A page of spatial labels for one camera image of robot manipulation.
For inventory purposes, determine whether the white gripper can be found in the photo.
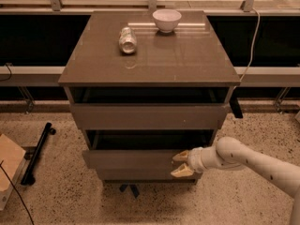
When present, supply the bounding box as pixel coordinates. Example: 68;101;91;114
171;147;206;178

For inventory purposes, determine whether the grey drawer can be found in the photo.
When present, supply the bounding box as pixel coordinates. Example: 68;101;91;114
82;150;182;170
70;104;228;130

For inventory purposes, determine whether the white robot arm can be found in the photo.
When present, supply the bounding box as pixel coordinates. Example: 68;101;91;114
171;137;300;225

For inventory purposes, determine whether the grey top drawer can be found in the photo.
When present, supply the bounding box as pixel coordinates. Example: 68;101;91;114
70;104;228;130

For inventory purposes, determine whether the grey drawer cabinet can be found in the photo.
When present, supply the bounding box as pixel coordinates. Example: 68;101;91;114
59;11;240;183

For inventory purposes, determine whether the white ceramic bowl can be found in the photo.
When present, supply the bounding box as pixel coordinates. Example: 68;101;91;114
152;9;182;33

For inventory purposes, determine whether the black metal bar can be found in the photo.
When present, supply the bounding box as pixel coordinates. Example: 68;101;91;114
21;123;56;186

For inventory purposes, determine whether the brown cardboard box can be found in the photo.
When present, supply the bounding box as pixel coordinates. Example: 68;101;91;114
0;134;25;194

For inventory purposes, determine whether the white hanging cable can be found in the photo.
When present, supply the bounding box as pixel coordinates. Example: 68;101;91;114
238;7;262;83

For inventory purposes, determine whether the black floor cable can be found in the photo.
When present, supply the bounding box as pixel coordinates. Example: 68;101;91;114
0;160;36;225

